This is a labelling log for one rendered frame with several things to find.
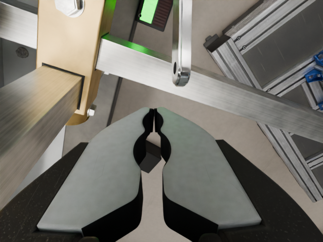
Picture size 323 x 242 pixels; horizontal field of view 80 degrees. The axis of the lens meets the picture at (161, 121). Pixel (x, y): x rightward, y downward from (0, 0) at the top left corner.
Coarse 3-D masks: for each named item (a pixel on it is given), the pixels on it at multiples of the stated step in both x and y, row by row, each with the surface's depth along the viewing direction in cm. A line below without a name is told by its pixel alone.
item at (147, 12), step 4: (148, 0) 28; (152, 0) 28; (156, 0) 28; (144, 4) 28; (148, 4) 28; (152, 4) 28; (156, 4) 28; (144, 8) 28; (148, 8) 28; (152, 8) 28; (144, 12) 29; (148, 12) 29; (152, 12) 29; (144, 16) 29; (148, 16) 29; (152, 16) 29; (144, 20) 29; (148, 20) 29
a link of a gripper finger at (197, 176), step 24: (168, 120) 10; (168, 144) 9; (192, 144) 8; (216, 144) 8; (168, 168) 7; (192, 168) 7; (216, 168) 7; (168, 192) 6; (192, 192) 6; (216, 192) 6; (240, 192) 6; (168, 216) 6; (192, 216) 6; (216, 216) 6; (240, 216) 6; (192, 240) 6
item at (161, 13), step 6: (162, 0) 28; (168, 0) 28; (162, 6) 28; (168, 6) 28; (156, 12) 29; (162, 12) 29; (168, 12) 29; (156, 18) 29; (162, 18) 29; (156, 24) 30; (162, 24) 30
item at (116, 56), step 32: (0, 0) 16; (0, 32) 17; (32, 32) 17; (128, 64) 19; (160, 64) 19; (192, 96) 21; (224, 96) 21; (256, 96) 21; (288, 128) 23; (320, 128) 23
